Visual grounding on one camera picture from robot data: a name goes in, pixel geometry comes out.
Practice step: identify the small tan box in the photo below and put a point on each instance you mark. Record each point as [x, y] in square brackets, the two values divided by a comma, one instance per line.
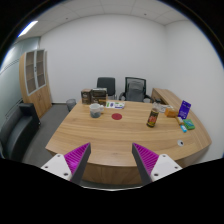
[179, 120]

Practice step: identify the wooden side desk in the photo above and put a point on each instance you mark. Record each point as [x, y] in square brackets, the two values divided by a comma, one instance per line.
[166, 96]

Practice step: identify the white green purple leaflet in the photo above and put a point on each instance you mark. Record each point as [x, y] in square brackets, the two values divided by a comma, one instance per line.
[115, 105]

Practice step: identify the flat round red coaster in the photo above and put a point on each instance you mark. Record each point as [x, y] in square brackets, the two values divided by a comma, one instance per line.
[116, 116]

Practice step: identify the black office chair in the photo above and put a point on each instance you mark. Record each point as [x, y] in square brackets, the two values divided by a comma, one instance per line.
[106, 85]

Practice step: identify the clear drink bottle black cap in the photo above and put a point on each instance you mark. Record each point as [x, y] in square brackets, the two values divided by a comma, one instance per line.
[153, 117]

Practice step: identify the wooden glass-door cabinet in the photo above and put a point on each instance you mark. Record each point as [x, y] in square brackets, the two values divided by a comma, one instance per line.
[39, 96]

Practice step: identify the purple packet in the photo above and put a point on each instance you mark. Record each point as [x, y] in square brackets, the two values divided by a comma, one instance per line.
[184, 109]

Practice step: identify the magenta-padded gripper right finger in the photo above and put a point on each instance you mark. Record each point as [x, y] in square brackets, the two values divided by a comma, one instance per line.
[147, 159]

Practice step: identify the orange cardboard box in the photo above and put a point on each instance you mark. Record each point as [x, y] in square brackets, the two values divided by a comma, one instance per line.
[170, 112]

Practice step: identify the large dark brown carton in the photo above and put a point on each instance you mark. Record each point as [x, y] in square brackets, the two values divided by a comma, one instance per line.
[99, 96]

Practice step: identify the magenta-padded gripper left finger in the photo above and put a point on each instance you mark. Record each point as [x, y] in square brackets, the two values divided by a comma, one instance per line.
[76, 159]

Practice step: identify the small dark brown carton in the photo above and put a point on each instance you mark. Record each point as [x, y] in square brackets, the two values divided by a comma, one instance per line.
[86, 96]

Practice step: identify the small blue white item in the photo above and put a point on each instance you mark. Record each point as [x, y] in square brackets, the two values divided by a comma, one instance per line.
[183, 128]

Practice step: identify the green flat box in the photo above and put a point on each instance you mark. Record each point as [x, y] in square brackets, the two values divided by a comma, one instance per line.
[189, 124]

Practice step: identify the grey waste bin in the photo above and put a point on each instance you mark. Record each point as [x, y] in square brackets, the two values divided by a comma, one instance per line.
[71, 104]

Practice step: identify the grey mesh office chair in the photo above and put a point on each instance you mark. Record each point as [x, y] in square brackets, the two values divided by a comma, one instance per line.
[134, 90]

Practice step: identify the white grey mug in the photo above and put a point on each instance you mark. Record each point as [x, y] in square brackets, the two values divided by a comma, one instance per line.
[95, 110]

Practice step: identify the black leather sofa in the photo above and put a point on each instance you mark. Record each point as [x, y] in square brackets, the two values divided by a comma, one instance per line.
[18, 130]

